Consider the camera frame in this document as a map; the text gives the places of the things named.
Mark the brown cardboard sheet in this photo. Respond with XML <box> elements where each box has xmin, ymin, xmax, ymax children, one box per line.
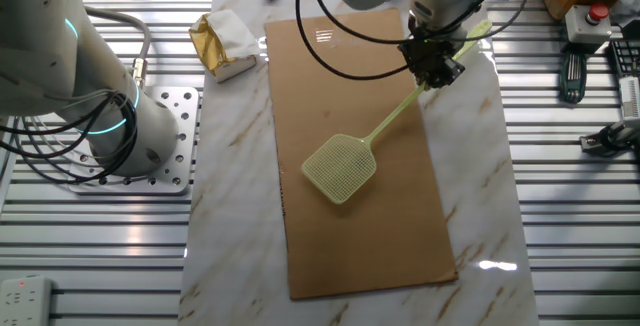
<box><xmin>263</xmin><ymin>8</ymin><xmax>459</xmax><ymax>301</ymax></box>

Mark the black keyboard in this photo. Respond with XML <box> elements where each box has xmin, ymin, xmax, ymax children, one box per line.
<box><xmin>605</xmin><ymin>39</ymin><xmax>640</xmax><ymax>80</ymax></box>

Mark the gold wrapped tissue pack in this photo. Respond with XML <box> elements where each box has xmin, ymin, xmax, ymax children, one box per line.
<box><xmin>188</xmin><ymin>9</ymin><xmax>261</xmax><ymax>84</ymax></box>

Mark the grey box red stop button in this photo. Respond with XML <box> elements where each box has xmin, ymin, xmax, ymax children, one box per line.
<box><xmin>564</xmin><ymin>3</ymin><xmax>614</xmax><ymax>45</ymax></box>

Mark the grey cable metal connector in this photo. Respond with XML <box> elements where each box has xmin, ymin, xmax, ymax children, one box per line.
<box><xmin>83</xmin><ymin>5</ymin><xmax>153</xmax><ymax>90</ymax></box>

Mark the silver ribbed adapter box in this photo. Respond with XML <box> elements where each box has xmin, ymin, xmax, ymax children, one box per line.
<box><xmin>618</xmin><ymin>75</ymin><xmax>640</xmax><ymax>121</ymax></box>

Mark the grey camera on clamp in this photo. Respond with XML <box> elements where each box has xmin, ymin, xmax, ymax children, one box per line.
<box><xmin>579</xmin><ymin>118</ymin><xmax>640</xmax><ymax>157</ymax></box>

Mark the aluminium robot mounting plate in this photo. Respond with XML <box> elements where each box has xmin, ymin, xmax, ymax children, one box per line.
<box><xmin>67</xmin><ymin>85</ymin><xmax>201</xmax><ymax>196</ymax></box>

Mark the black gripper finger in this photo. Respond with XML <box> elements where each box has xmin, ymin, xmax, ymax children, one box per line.
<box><xmin>443</xmin><ymin>58</ymin><xmax>466</xmax><ymax>87</ymax></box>
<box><xmin>417</xmin><ymin>68</ymin><xmax>444</xmax><ymax>91</ymax></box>

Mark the black looped cable bundle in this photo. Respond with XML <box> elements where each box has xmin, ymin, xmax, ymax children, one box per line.
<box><xmin>0</xmin><ymin>90</ymin><xmax>139</xmax><ymax>185</ymax></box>

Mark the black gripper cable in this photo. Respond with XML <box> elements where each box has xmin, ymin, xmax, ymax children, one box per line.
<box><xmin>294</xmin><ymin>0</ymin><xmax>539</xmax><ymax>81</ymax></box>

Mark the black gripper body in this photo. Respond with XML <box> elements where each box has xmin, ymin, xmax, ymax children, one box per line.
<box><xmin>399</xmin><ymin>28</ymin><xmax>459</xmax><ymax>75</ymax></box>

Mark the white power strip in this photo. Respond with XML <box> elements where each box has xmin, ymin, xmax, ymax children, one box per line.
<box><xmin>0</xmin><ymin>274</ymin><xmax>54</xmax><ymax>326</ymax></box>

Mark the green hex key set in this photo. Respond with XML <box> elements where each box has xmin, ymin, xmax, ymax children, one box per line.
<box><xmin>559</xmin><ymin>51</ymin><xmax>589</xmax><ymax>105</ymax></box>

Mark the yellow-green plastic flyswatter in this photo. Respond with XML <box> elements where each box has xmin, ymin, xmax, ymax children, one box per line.
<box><xmin>300</xmin><ymin>19</ymin><xmax>494</xmax><ymax>206</ymax></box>

